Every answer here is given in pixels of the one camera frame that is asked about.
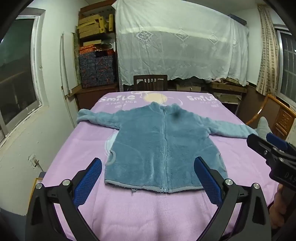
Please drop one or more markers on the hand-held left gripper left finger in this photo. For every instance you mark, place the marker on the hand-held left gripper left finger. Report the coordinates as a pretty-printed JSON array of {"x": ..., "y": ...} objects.
[{"x": 89, "y": 180}]

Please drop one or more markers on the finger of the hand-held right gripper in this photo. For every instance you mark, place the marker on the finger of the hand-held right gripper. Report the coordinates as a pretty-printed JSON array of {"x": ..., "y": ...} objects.
[
  {"x": 275, "y": 140},
  {"x": 257, "y": 141}
]

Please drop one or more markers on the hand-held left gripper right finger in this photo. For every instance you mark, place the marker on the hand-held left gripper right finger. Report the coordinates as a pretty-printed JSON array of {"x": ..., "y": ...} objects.
[{"x": 208, "y": 180}]

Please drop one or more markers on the blue fleece jacket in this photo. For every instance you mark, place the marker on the blue fleece jacket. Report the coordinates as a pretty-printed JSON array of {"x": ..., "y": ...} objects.
[{"x": 148, "y": 143}]

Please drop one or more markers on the person's right hand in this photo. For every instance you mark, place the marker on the person's right hand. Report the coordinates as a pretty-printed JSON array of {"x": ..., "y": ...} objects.
[{"x": 277, "y": 208}]

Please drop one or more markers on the wooden shelf with cardboard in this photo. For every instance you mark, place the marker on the wooden shelf with cardboard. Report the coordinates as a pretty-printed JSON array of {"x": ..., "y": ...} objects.
[{"x": 226, "y": 90}]

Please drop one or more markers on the purple printed blanket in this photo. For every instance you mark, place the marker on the purple printed blanket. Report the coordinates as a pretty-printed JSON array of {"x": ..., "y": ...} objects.
[{"x": 143, "y": 215}]

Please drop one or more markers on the grilled window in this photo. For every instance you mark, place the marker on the grilled window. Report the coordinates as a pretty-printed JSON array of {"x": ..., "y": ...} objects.
[{"x": 288, "y": 67}]

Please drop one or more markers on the beige patterned curtain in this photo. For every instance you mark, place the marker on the beige patterned curtain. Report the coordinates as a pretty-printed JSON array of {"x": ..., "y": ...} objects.
[{"x": 268, "y": 58}]

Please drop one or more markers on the brown wooden cabinet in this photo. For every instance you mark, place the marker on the brown wooden cabinet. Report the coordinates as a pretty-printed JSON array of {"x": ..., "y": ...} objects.
[{"x": 92, "y": 97}]

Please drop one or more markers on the stack of dark patterned boxes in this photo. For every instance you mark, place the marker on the stack of dark patterned boxes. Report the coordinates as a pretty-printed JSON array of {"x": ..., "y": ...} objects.
[{"x": 97, "y": 69}]

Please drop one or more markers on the dark wooden chair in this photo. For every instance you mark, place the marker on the dark wooden chair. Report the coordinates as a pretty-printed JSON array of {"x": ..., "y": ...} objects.
[{"x": 150, "y": 77}]

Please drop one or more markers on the white lace cloth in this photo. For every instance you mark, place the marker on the white lace cloth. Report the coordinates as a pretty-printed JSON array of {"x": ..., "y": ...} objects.
[{"x": 180, "y": 51}]

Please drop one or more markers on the white framed window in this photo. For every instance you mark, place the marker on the white framed window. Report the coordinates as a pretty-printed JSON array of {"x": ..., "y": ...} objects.
[{"x": 16, "y": 81}]

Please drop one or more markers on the stack of yellow cardboard boxes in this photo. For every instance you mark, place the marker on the stack of yellow cardboard boxes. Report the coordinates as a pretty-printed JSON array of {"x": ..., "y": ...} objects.
[{"x": 89, "y": 23}]

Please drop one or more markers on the wall socket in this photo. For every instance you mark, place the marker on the wall socket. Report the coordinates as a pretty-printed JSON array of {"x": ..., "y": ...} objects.
[{"x": 33, "y": 160}]

